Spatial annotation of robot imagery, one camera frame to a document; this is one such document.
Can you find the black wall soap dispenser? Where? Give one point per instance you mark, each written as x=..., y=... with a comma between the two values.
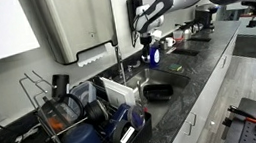
x=131, y=5

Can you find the black counter mat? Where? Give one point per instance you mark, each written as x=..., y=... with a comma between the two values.
x=186, y=52
x=200, y=38

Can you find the black coffee machine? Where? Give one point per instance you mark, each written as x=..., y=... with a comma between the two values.
x=206, y=15

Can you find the clear container blue rim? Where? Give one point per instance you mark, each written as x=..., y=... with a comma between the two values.
x=84, y=93

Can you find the black dish rack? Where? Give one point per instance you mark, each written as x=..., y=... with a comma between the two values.
x=137, y=140

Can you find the white lower cabinets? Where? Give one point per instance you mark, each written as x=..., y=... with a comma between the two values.
x=203, y=104

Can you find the small blue cup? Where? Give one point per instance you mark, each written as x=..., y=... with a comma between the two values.
x=119, y=114

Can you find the small white bowl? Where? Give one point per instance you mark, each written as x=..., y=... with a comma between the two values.
x=146, y=60

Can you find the black round lid white label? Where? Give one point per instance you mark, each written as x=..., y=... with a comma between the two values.
x=122, y=133

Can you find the white mug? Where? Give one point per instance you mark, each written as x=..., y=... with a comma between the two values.
x=169, y=42

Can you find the clear jar black rim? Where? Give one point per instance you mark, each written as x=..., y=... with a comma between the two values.
x=63, y=112

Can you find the blue round lid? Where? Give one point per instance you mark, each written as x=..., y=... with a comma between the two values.
x=136, y=117

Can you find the stainless steel sink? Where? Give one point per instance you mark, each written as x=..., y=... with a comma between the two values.
x=166, y=78

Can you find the green yellow sponge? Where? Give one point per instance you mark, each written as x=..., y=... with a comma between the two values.
x=175, y=67

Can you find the blue dish soap bottle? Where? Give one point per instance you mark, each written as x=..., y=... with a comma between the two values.
x=155, y=57

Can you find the white square board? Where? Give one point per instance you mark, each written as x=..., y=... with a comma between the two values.
x=117, y=94

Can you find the steel paper towel dispenser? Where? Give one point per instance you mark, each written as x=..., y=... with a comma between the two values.
x=77, y=21

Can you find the white paper towel sheet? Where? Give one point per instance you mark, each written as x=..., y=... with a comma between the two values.
x=94, y=56

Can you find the black cylinder cup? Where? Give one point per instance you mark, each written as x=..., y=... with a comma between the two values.
x=60, y=86

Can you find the small steel kettle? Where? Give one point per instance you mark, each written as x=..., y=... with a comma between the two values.
x=187, y=34

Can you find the black plastic food container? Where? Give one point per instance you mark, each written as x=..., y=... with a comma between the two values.
x=158, y=92

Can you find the chrome gooseneck faucet spout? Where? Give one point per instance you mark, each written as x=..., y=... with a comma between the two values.
x=118, y=59

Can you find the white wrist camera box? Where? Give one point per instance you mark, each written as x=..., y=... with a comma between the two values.
x=157, y=33

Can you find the clear measuring cup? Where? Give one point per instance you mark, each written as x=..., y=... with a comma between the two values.
x=178, y=35

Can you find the red plastic cup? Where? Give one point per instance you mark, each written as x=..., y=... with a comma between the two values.
x=146, y=109

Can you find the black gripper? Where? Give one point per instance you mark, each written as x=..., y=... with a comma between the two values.
x=146, y=41

